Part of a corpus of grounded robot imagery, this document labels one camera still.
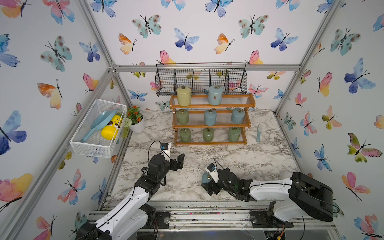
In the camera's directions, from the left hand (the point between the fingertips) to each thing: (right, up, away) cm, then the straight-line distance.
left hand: (178, 152), depth 82 cm
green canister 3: (+18, +9, +16) cm, 26 cm away
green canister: (+2, +20, +7) cm, 22 cm away
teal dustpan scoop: (-37, +19, -5) cm, 42 cm away
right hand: (+16, -14, 0) cm, 21 cm away
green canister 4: (+34, +9, +14) cm, 38 cm away
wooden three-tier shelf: (+12, +27, +4) cm, 30 cm away
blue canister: (+15, -13, -3) cm, 20 cm away
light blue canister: (+20, +31, -1) cm, 37 cm away
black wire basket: (+12, +46, +14) cm, 49 cm away
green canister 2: (+2, +9, +16) cm, 19 cm away
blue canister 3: (+34, +21, +7) cm, 41 cm away
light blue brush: (+55, +11, +27) cm, 63 cm away
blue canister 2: (+18, +20, +7) cm, 28 cm away
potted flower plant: (-32, +18, +19) cm, 41 cm away
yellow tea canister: (+4, +30, -2) cm, 31 cm away
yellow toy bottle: (-30, +11, -13) cm, 34 cm away
